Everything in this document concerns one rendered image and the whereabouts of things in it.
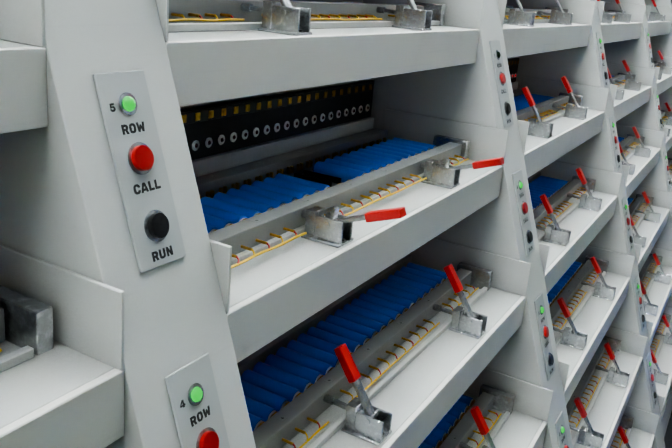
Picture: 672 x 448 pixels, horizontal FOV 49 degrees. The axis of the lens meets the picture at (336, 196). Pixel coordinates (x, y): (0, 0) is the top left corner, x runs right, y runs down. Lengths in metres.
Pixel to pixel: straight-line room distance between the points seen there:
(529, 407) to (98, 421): 0.79
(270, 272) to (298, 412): 0.16
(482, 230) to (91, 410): 0.73
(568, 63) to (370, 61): 1.01
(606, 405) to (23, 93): 1.35
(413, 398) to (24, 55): 0.52
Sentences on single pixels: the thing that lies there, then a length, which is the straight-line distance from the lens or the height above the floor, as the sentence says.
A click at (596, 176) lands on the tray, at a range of 1.73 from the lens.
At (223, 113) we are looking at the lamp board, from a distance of 0.78.
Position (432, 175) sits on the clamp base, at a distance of 0.89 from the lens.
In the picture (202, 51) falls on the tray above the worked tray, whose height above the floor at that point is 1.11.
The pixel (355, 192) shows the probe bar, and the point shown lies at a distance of 0.76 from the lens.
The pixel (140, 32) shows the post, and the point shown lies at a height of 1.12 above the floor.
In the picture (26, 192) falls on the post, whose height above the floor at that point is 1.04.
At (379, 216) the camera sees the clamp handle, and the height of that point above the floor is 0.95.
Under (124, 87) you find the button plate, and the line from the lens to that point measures 0.47.
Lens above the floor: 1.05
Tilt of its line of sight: 7 degrees down
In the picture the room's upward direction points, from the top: 11 degrees counter-clockwise
